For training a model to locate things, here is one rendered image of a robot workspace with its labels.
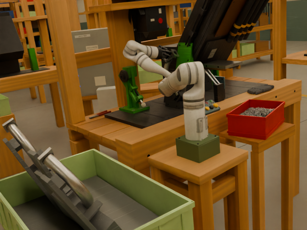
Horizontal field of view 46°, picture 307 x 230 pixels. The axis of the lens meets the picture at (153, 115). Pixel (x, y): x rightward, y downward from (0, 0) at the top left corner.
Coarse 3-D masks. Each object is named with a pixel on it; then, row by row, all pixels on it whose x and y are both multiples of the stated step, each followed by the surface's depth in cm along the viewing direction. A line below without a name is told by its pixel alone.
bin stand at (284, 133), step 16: (288, 128) 195; (256, 144) 181; (272, 144) 188; (288, 144) 200; (256, 160) 184; (288, 160) 202; (256, 176) 187; (288, 176) 205; (256, 192) 190; (288, 192) 208; (224, 208) 212; (256, 208) 193; (288, 208) 211; (256, 224) 196; (288, 224) 214
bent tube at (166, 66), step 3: (171, 51) 221; (174, 51) 222; (171, 54) 222; (174, 54) 219; (177, 54) 221; (171, 60) 224; (165, 63) 226; (168, 63) 225; (165, 66) 226; (168, 66) 226; (168, 69) 227; (177, 93) 218; (177, 96) 219
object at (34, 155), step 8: (32, 152) 100; (40, 152) 101; (40, 168) 102; (40, 176) 111; (48, 176) 102; (48, 192) 118; (64, 192) 105; (56, 200) 117; (72, 200) 118; (80, 200) 117
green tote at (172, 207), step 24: (72, 168) 145; (96, 168) 151; (120, 168) 132; (0, 192) 129; (24, 192) 135; (144, 192) 122; (168, 192) 110; (0, 216) 127; (168, 216) 97; (192, 216) 103
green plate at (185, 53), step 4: (180, 44) 220; (184, 44) 218; (192, 44) 214; (180, 48) 220; (184, 48) 218; (188, 48) 215; (180, 52) 220; (184, 52) 218; (188, 52) 215; (192, 52) 217; (180, 56) 220; (184, 56) 218; (188, 56) 215; (192, 56) 217; (180, 60) 220; (184, 60) 218; (188, 60) 215; (192, 60) 218; (176, 64) 223; (176, 68) 223
